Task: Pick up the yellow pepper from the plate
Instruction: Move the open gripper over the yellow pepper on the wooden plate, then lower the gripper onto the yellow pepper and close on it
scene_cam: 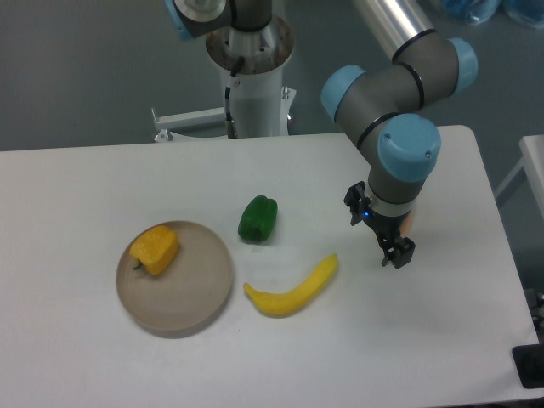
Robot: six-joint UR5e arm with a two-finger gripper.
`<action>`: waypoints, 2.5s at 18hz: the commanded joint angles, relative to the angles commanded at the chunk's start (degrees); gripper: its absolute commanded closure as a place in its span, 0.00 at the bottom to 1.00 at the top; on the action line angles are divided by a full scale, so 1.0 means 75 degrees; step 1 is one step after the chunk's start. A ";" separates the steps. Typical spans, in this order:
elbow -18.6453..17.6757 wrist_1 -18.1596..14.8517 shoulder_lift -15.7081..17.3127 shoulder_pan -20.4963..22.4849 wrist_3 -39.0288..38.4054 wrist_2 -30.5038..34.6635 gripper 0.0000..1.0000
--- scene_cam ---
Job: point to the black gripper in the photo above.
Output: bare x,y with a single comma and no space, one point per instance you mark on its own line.
385,219

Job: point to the yellow bell pepper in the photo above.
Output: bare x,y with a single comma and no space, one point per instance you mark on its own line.
155,249

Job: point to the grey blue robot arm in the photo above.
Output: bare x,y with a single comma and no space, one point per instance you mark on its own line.
378,112

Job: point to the orange pepper slice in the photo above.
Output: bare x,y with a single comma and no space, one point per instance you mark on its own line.
405,227

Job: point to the green bell pepper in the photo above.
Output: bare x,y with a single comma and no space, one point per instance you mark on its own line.
258,219

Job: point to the beige round plate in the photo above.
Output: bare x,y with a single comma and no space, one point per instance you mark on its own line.
189,294

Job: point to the yellow banana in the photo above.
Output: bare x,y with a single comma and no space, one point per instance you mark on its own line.
279,305

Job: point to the white side table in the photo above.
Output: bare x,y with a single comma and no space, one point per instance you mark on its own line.
528,168

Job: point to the black device at edge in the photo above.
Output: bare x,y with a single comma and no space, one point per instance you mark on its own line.
528,360

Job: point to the blue plastic bag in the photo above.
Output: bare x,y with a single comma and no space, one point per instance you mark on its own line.
525,12

